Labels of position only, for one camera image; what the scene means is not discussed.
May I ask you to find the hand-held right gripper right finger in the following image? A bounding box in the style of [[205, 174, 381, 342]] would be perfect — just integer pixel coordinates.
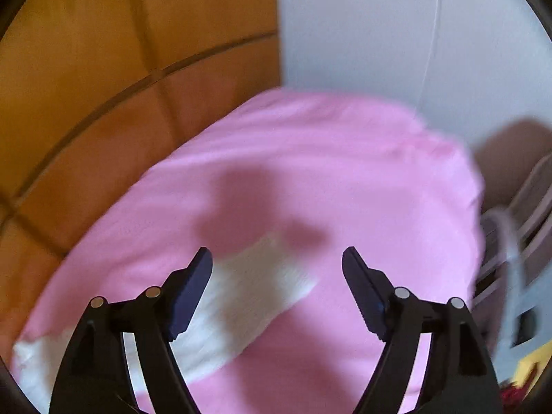
[[342, 246, 503, 414]]

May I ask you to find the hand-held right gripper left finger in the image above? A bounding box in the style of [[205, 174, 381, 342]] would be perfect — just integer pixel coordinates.
[[49, 247, 214, 414]]

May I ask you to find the white textured towel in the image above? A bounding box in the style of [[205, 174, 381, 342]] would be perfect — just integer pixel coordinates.
[[12, 233, 321, 402]]

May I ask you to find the grey plastic hanger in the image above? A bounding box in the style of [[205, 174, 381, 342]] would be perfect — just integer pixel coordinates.
[[483, 209, 552, 376]]

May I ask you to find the pink bed sheet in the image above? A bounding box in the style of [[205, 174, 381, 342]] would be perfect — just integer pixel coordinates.
[[12, 86, 486, 414]]

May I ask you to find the red cloth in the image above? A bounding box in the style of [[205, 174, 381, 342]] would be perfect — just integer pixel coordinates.
[[499, 386, 532, 414]]

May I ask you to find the yellow box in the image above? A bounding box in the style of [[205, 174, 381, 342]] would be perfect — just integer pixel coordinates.
[[513, 345, 548, 389]]

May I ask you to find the pale slatted rack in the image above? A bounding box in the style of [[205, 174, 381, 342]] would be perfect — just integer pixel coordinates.
[[474, 155, 552, 311]]

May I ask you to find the wooden headboard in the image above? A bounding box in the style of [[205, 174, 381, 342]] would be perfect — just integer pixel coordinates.
[[0, 0, 282, 354]]

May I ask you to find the thin white cable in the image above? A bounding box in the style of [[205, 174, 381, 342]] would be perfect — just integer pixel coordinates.
[[412, 0, 441, 115]]

